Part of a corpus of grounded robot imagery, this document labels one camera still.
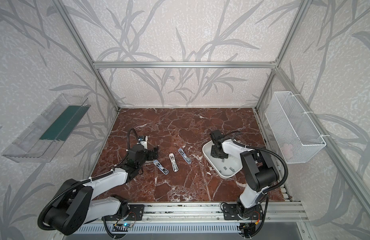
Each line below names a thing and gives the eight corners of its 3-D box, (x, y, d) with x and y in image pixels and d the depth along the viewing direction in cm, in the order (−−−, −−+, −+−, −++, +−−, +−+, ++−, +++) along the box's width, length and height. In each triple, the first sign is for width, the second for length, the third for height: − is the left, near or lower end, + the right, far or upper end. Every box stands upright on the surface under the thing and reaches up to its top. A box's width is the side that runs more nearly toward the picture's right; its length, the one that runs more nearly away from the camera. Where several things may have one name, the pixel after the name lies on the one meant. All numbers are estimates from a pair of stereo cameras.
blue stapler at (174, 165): (174, 172, 89) (173, 170, 87) (168, 156, 96) (168, 153, 93) (179, 170, 90) (178, 168, 87) (173, 154, 97) (173, 152, 94)
